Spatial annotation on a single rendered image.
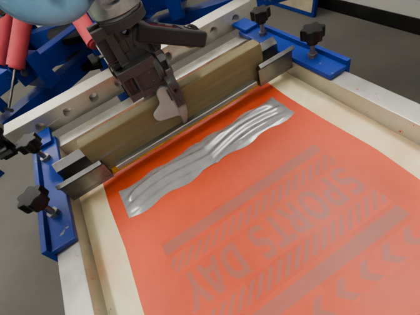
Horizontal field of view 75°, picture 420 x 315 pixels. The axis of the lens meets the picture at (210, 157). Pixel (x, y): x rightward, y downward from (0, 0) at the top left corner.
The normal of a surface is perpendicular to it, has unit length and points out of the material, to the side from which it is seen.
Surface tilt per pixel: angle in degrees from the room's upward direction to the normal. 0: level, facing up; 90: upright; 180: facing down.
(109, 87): 90
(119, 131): 90
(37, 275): 0
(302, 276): 0
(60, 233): 0
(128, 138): 90
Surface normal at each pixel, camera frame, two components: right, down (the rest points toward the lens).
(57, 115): 0.48, 0.57
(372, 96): -0.27, -0.62
